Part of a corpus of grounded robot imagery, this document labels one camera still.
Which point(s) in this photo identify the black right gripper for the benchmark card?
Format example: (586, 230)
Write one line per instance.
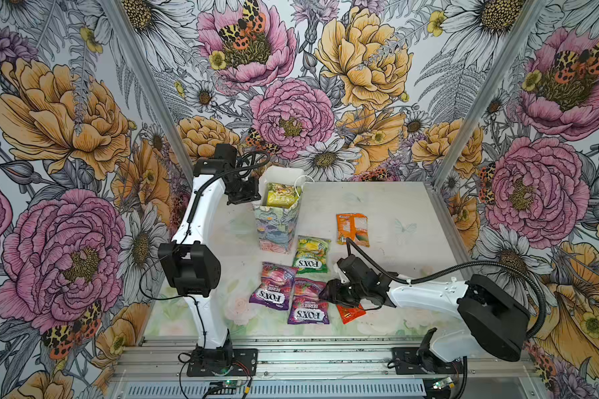
(334, 295)

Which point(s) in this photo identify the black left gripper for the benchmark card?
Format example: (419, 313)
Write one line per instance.
(250, 195)

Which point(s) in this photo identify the yellow snack packet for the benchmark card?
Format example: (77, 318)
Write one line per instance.
(281, 196)

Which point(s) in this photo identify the floral paper gift bag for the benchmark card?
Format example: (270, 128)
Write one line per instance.
(276, 227)

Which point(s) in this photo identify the green Fox's candy bag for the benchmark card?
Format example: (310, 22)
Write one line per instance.
(311, 255)

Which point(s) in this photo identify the orange snack packet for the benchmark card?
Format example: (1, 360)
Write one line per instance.
(354, 227)

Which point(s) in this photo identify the purple Fox's bag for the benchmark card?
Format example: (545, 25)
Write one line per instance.
(275, 289)
(307, 307)

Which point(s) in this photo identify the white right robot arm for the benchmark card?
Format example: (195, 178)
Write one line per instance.
(489, 319)

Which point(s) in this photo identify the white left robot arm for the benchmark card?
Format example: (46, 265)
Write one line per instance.
(188, 262)

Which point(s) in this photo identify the red sauce sachet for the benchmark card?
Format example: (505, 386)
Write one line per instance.
(348, 315)

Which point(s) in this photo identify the green circuit board right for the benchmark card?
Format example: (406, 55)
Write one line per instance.
(439, 384)

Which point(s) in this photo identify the green circuit board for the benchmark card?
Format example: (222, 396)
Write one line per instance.
(232, 386)
(439, 384)

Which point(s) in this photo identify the green circuit board left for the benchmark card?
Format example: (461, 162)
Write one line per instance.
(232, 386)

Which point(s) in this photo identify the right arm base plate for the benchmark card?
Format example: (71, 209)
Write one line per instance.
(414, 361)

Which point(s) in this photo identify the aluminium rail frame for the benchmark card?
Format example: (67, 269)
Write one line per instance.
(314, 367)

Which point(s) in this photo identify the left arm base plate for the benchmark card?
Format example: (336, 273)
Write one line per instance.
(241, 362)

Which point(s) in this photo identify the right aluminium corner post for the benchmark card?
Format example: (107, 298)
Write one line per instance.
(529, 15)

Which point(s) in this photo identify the aluminium corner post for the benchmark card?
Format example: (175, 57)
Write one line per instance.
(134, 53)
(529, 15)

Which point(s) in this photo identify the left aluminium corner post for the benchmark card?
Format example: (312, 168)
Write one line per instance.
(134, 53)

